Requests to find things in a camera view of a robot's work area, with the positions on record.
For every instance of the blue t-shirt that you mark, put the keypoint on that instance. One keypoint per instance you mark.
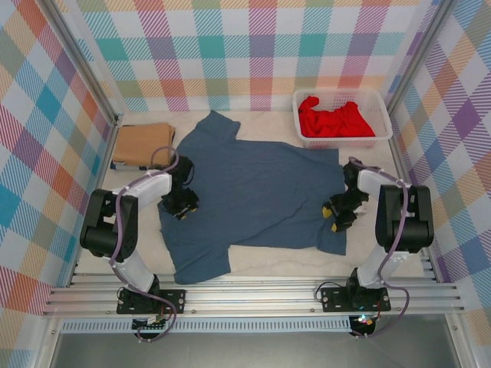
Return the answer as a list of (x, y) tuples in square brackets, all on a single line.
[(253, 191)]

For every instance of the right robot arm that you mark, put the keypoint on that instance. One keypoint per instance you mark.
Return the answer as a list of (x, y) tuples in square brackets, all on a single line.
[(406, 222)]

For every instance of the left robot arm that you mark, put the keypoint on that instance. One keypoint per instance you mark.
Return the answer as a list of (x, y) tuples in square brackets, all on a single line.
[(103, 230)]

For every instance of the white plastic basket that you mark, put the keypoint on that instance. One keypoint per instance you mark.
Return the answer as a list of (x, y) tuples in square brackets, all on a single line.
[(341, 142)]

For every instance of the tan folded t-shirt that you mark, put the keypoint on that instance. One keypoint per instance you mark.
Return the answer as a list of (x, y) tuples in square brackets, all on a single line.
[(142, 143)]

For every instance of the red t-shirt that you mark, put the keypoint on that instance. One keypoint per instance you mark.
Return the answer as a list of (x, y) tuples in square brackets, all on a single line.
[(330, 122)]

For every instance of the black controller board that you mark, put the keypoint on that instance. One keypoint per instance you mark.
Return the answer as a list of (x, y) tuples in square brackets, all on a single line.
[(364, 326), (147, 325)]

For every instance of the grey metal sheet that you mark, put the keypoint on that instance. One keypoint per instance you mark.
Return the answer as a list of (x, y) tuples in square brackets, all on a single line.
[(249, 350)]

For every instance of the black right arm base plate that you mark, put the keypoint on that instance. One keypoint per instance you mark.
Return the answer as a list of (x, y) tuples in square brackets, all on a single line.
[(331, 299)]

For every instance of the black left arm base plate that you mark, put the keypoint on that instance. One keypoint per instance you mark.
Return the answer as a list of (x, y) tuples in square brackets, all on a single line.
[(176, 301)]

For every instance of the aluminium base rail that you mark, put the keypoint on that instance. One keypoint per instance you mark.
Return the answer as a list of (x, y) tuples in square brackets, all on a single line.
[(249, 299)]

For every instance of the aluminium frame post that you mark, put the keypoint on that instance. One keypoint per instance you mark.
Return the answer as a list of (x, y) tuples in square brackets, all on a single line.
[(82, 65), (418, 57)]

